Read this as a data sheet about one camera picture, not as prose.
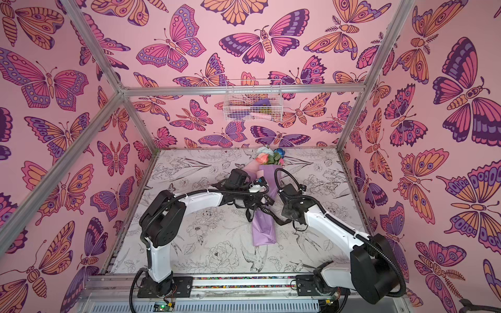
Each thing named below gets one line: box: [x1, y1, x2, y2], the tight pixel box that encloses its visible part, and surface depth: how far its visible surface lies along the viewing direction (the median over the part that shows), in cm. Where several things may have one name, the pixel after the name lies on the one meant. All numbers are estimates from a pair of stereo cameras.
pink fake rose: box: [255, 152, 270, 165], surface depth 109 cm
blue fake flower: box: [273, 148, 286, 159], surface depth 114 cm
